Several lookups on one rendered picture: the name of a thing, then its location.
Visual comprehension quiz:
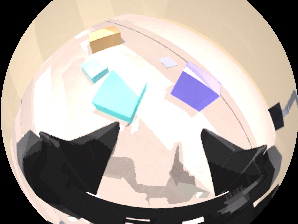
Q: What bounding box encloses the brown cardboard box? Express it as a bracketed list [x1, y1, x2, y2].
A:
[88, 26, 121, 53]

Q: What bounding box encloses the light blue flat block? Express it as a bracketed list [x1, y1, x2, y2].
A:
[90, 69, 148, 124]
[81, 56, 109, 84]

